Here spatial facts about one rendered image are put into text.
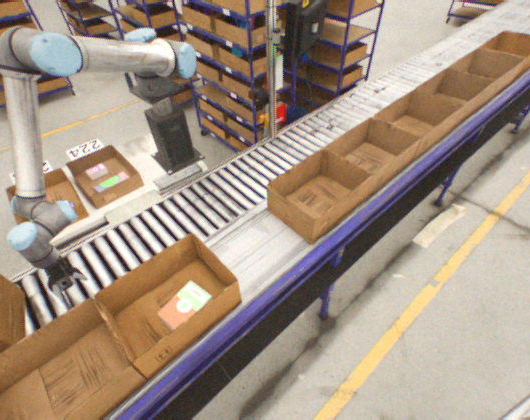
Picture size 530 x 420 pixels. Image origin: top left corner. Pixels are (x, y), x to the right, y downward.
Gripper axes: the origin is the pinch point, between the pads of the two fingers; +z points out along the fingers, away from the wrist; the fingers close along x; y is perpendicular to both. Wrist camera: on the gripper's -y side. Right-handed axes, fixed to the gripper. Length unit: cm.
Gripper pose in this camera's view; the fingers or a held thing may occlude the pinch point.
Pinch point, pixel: (73, 288)
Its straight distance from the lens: 161.9
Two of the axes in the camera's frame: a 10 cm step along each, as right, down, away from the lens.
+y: -6.6, -5.3, 5.3
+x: -7.5, 5.1, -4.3
